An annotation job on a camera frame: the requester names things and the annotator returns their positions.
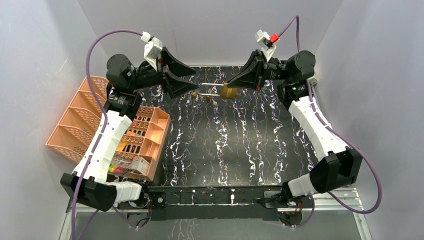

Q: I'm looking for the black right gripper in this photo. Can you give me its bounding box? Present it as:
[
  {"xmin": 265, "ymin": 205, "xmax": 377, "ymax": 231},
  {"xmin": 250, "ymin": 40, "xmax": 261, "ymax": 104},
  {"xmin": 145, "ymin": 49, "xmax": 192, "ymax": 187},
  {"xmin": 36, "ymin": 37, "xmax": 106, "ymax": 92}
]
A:
[{"xmin": 226, "ymin": 50, "xmax": 292, "ymax": 91}]

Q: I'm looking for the large brass padlock shackle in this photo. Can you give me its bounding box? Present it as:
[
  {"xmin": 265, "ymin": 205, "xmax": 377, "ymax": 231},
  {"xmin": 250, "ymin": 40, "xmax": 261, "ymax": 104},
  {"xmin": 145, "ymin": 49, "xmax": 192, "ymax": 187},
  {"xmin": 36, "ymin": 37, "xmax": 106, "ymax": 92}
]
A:
[{"xmin": 196, "ymin": 82, "xmax": 238, "ymax": 100}]

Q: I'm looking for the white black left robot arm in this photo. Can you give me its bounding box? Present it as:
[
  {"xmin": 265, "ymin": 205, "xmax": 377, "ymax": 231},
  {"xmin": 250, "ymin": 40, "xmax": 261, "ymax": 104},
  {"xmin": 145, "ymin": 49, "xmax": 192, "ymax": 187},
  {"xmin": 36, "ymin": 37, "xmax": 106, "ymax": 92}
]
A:
[{"xmin": 60, "ymin": 47, "xmax": 199, "ymax": 212}]

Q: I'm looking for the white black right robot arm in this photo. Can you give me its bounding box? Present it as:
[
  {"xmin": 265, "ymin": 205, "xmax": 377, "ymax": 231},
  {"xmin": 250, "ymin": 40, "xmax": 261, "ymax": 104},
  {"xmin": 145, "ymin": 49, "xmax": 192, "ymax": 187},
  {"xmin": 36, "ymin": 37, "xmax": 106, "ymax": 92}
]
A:
[{"xmin": 227, "ymin": 50, "xmax": 362, "ymax": 207}]

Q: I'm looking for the green white box in corner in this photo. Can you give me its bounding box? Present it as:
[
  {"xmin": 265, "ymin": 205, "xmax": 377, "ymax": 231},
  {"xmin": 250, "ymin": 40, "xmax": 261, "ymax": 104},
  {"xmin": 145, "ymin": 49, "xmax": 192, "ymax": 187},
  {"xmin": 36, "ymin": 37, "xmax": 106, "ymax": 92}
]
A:
[{"xmin": 308, "ymin": 74, "xmax": 319, "ymax": 86}]

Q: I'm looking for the white red small box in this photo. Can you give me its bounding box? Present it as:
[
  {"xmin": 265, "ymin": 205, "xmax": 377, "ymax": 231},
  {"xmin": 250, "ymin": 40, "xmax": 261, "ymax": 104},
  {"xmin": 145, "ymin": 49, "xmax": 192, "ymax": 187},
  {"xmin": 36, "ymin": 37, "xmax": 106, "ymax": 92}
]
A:
[{"xmin": 130, "ymin": 156, "xmax": 150, "ymax": 175}]

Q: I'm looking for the colourful marker set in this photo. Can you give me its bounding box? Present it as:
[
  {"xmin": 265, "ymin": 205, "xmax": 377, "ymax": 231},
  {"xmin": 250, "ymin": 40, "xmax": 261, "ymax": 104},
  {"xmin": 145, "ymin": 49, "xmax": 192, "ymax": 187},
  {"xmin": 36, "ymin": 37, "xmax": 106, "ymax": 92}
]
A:
[{"xmin": 108, "ymin": 159, "xmax": 131, "ymax": 175}]

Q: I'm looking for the orange plastic desk organizer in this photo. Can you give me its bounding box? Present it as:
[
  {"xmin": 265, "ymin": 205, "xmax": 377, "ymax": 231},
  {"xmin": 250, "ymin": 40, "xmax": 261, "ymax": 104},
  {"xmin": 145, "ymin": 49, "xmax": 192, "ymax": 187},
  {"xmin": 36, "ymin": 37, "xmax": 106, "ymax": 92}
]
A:
[{"xmin": 46, "ymin": 79, "xmax": 170, "ymax": 183}]

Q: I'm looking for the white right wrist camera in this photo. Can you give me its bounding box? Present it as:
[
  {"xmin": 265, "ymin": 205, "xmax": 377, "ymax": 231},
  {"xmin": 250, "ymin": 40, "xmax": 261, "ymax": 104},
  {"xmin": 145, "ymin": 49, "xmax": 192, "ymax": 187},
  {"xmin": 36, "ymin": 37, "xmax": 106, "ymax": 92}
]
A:
[{"xmin": 254, "ymin": 29, "xmax": 280, "ymax": 62}]

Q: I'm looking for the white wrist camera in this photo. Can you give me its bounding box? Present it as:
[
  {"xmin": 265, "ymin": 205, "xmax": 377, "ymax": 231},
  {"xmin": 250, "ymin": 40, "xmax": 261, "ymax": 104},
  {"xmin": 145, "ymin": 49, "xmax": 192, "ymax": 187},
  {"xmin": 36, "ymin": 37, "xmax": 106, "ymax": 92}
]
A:
[
  {"xmin": 254, "ymin": 29, "xmax": 280, "ymax": 62},
  {"xmin": 140, "ymin": 31, "xmax": 163, "ymax": 71}
]

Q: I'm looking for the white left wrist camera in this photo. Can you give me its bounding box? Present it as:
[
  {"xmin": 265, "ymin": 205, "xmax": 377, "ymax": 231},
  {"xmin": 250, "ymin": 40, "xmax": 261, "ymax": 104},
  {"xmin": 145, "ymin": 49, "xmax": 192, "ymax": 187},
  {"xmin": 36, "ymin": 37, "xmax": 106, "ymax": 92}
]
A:
[{"xmin": 140, "ymin": 31, "xmax": 163, "ymax": 71}]

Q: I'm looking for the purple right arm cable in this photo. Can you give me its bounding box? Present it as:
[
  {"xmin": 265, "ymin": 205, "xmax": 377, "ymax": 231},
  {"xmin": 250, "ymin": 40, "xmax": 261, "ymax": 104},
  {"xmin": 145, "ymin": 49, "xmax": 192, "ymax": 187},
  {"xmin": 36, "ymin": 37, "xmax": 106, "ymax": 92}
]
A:
[{"xmin": 278, "ymin": 14, "xmax": 383, "ymax": 228}]

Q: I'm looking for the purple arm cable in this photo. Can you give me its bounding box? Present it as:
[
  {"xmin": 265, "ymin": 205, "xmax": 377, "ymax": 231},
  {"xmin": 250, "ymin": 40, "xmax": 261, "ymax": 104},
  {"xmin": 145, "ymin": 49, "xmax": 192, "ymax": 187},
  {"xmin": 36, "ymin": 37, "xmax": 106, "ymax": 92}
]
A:
[
  {"xmin": 278, "ymin": 14, "xmax": 383, "ymax": 228},
  {"xmin": 70, "ymin": 29, "xmax": 145, "ymax": 240}
]

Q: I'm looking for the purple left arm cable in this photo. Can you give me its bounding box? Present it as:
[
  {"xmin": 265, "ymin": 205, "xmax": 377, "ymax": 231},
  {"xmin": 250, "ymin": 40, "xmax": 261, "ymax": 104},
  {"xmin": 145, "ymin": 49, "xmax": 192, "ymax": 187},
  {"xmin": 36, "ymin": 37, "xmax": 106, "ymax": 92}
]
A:
[{"xmin": 70, "ymin": 29, "xmax": 145, "ymax": 240}]

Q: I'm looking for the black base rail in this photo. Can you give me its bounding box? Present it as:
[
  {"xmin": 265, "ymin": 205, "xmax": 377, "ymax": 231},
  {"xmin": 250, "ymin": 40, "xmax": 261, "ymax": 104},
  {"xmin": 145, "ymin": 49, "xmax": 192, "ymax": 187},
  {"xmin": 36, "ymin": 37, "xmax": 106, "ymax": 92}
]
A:
[{"xmin": 117, "ymin": 185, "xmax": 312, "ymax": 225}]

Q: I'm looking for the aluminium frame profile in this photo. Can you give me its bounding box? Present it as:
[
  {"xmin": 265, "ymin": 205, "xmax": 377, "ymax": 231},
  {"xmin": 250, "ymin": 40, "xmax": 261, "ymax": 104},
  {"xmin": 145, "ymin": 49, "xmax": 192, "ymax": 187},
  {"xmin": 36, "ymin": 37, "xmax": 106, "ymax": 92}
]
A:
[{"xmin": 58, "ymin": 187, "xmax": 373, "ymax": 240}]

